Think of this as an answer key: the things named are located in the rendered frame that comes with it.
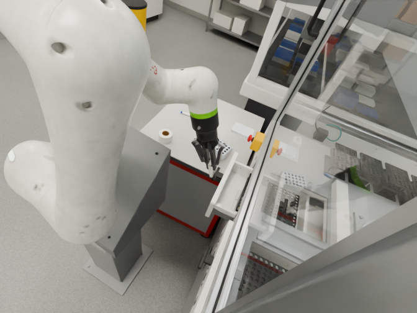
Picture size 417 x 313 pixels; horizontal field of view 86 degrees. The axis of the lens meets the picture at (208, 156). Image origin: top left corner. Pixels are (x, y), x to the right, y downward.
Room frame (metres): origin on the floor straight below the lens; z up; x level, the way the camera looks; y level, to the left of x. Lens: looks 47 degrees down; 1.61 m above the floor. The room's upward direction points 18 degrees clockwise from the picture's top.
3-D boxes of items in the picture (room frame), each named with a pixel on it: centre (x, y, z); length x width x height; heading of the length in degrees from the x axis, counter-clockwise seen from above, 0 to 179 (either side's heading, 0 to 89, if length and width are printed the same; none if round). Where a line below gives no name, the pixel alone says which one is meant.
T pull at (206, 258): (0.24, -0.09, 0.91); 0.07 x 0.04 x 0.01; 170
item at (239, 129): (1.06, -0.15, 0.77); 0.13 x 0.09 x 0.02; 81
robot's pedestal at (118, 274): (0.38, 0.34, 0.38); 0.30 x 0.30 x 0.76; 76
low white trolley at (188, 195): (1.00, 0.06, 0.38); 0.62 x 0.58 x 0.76; 170
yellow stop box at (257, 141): (0.88, -0.21, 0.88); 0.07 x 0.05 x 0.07; 170
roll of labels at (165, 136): (0.81, 0.24, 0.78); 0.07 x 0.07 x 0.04
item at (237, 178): (0.53, -0.29, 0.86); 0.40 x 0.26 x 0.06; 80
